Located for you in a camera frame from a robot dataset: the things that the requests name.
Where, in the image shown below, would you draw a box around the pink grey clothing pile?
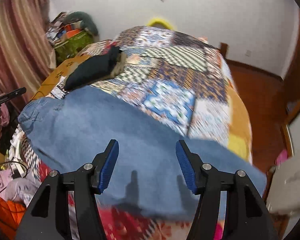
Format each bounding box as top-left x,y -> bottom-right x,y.
0,169 -> 40,207

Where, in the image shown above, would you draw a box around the patchwork patterned bedspread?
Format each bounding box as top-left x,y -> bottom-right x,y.
51,25 -> 235,147

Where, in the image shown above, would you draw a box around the orange yellow blanket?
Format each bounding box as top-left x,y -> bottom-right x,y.
222,62 -> 253,163

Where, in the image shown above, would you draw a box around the white wall socket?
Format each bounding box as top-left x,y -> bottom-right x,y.
245,50 -> 251,57

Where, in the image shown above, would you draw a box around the striped red curtain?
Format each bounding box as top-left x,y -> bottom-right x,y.
0,0 -> 56,111

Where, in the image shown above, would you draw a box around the yellow curved headboard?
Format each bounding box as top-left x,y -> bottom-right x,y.
146,17 -> 175,30

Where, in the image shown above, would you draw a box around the dark folded clothing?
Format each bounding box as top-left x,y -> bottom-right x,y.
64,46 -> 123,91

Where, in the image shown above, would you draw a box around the olive folded clothing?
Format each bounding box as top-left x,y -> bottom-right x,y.
109,52 -> 127,79

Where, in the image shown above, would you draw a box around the blue denim jeans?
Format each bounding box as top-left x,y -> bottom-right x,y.
17,84 -> 267,222

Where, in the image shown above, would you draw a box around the dark green plush pillow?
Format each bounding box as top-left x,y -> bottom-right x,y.
63,11 -> 98,36

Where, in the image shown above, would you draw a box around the orange box in bag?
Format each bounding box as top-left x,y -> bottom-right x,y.
66,29 -> 82,39

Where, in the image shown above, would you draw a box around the white grey bag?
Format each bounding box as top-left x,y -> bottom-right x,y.
266,150 -> 300,216

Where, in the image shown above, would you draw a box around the wooden bed post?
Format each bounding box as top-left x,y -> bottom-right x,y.
219,42 -> 229,59

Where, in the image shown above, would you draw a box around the pink object on floor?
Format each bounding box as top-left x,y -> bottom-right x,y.
275,149 -> 289,166

